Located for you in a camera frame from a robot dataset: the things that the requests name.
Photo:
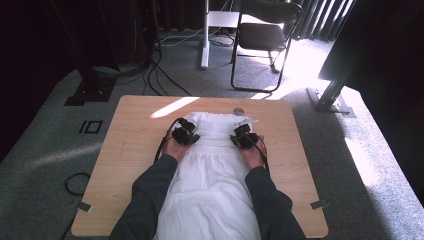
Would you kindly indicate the grey tape piece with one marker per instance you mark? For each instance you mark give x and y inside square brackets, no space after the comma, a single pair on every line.
[319,204]
[84,206]

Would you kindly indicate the person's right hand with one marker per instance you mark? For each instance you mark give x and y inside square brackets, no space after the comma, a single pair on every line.
[253,156]

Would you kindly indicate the white desk leg frame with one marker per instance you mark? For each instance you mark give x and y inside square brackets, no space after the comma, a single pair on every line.
[205,50]

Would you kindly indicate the black folding chair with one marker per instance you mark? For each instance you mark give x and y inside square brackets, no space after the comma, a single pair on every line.
[263,36]

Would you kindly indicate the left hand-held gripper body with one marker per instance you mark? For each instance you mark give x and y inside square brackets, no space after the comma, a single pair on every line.
[182,133]

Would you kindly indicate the white tiered skirt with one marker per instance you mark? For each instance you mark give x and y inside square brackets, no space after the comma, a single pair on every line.
[210,186]

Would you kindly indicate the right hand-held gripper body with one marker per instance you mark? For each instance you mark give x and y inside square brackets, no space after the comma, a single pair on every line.
[247,137]

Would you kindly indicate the round grey table grommet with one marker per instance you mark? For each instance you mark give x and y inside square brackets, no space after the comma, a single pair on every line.
[238,111]

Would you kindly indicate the dark upright panel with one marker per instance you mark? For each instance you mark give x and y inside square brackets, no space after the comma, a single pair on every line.
[376,43]

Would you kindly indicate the black stand with base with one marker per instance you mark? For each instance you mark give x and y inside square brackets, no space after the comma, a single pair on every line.
[90,90]

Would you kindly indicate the metal stand with base plate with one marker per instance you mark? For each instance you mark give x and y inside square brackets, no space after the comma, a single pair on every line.
[328,100]

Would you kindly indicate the person's left hand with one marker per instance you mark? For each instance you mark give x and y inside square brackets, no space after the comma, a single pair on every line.
[175,150]

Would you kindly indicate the dark pleated curtain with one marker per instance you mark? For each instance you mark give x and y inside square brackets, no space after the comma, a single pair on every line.
[320,16]

